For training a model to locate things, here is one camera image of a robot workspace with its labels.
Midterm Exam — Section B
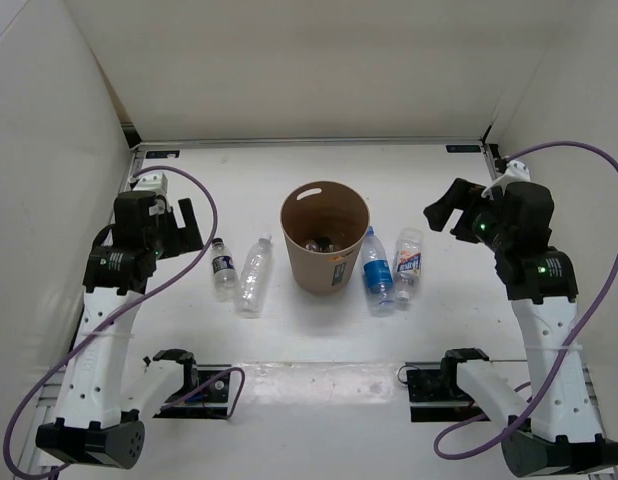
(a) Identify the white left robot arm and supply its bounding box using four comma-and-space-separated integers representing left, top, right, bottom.
36, 191, 203, 469

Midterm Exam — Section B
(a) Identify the clear unlabelled plastic bottle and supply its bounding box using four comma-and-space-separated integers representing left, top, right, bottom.
234, 233, 273, 317

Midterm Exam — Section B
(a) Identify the blue label water bottle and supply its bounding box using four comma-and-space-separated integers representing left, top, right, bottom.
360, 226, 395, 315

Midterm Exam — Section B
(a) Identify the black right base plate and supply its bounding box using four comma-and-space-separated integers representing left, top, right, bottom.
396, 362, 483, 423

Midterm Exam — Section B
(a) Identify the small black label bottle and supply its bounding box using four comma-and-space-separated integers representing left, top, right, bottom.
210, 237, 237, 301

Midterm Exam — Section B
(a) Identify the white red label bottle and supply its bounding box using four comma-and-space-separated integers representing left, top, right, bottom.
392, 228, 423, 304

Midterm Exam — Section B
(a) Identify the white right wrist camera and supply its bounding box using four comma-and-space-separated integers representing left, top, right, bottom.
481, 160, 531, 200

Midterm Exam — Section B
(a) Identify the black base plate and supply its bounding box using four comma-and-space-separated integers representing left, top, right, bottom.
155, 373, 232, 420
396, 362, 483, 423

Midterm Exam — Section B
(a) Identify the tan round waste bin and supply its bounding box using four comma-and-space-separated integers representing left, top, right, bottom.
280, 181, 370, 295

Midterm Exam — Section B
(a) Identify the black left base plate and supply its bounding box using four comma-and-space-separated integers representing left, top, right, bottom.
155, 373, 232, 420

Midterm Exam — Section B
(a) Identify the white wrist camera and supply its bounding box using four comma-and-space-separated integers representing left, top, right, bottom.
130, 171, 168, 197
481, 160, 531, 200

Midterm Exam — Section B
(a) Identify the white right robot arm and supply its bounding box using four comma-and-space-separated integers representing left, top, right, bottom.
424, 179, 618, 478

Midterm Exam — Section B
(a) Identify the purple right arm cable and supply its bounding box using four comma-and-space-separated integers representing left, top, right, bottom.
433, 141, 618, 461

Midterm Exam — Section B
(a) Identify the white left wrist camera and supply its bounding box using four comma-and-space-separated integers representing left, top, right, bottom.
130, 171, 168, 197

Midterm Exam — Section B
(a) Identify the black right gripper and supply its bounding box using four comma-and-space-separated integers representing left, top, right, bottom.
423, 179, 513, 255

